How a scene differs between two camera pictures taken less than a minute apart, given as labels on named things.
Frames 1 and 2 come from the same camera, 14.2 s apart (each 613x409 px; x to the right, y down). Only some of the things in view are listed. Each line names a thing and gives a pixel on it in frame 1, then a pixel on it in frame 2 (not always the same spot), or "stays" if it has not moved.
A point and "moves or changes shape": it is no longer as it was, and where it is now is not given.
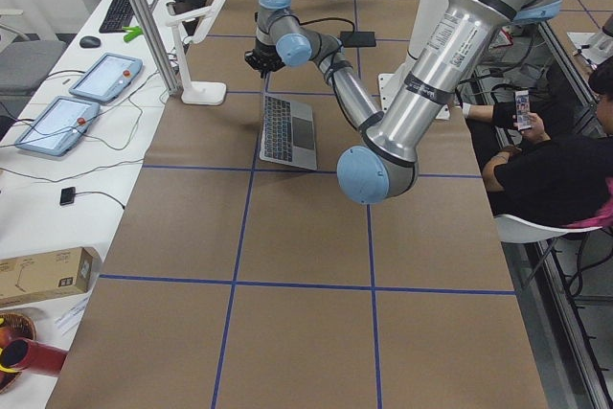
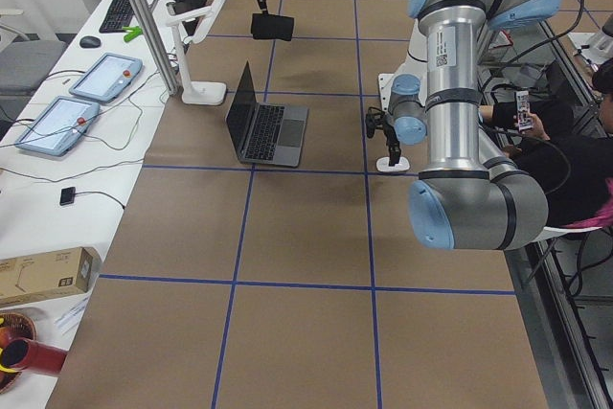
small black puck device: (67, 195) stays
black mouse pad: (357, 39) moves or changes shape
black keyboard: (118, 15) stays
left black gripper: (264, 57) -> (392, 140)
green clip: (132, 33) stays
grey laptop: (287, 132) moves or changes shape
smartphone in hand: (522, 108) stays
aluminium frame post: (147, 19) stays
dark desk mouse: (90, 42) stays
